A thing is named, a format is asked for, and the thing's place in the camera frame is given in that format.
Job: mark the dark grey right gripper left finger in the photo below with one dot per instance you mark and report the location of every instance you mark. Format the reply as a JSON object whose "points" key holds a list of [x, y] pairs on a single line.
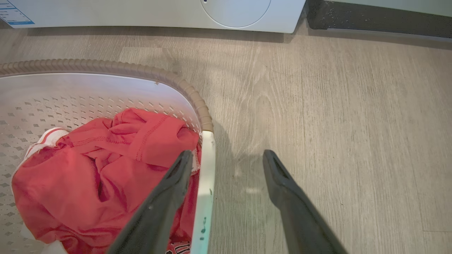
{"points": [[155, 215]]}

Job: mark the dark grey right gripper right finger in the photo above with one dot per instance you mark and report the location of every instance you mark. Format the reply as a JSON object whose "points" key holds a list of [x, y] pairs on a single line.
{"points": [[300, 218]]}

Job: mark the white washing machine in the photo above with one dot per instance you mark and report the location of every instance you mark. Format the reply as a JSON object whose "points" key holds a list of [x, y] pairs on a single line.
{"points": [[159, 14]]}

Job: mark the dark grey baseboard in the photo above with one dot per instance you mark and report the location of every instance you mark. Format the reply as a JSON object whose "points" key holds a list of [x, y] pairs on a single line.
{"points": [[378, 17]]}

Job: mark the white perforated laundry basket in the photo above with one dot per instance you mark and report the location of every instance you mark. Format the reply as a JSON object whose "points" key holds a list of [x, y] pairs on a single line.
{"points": [[70, 95]]}

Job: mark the red shirt with white trim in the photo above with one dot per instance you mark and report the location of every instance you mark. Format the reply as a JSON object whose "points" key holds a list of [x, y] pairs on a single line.
{"points": [[102, 176]]}

